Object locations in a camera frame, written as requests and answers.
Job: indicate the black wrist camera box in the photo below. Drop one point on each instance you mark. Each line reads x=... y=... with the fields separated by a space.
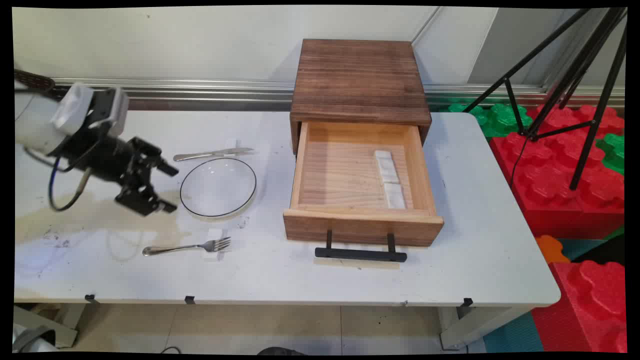
x=117 y=107

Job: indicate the black table edge clip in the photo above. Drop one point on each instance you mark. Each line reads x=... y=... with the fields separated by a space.
x=189 y=299
x=90 y=298
x=467 y=301

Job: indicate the red foam block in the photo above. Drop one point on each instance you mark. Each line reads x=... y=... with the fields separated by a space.
x=590 y=305
x=550 y=190

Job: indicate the white table leg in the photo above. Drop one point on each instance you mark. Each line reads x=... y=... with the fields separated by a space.
x=50 y=325
x=475 y=325

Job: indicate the white plate black rim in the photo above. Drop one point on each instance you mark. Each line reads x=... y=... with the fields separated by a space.
x=218 y=187

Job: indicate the dark wooden drawer cabinet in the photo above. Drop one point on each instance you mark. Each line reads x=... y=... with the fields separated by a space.
x=357 y=80

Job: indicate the aluminium wall rail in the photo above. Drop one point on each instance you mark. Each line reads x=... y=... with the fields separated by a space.
x=225 y=90

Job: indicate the silver fork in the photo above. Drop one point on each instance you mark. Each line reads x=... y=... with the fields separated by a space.
x=175 y=248

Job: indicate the light wooden drawer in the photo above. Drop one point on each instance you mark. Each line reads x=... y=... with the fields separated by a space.
x=350 y=227

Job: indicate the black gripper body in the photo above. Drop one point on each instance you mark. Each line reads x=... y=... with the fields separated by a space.
x=105 y=155

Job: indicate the silver table knife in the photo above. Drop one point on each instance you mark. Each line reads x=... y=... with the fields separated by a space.
x=200 y=155

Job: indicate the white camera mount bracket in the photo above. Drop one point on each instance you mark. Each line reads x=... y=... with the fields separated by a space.
x=75 y=107

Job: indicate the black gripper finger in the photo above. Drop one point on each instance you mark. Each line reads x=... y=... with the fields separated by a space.
x=157 y=157
x=142 y=197

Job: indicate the black camera tripod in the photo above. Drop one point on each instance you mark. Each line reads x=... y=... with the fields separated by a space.
x=530 y=134

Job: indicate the teal foam mat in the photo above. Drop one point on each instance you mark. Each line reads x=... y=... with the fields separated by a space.
x=515 y=335

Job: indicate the orange foam piece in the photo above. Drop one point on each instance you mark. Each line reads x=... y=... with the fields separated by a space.
x=550 y=249

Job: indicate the green foam block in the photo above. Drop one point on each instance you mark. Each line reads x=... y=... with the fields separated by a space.
x=614 y=152
x=500 y=120

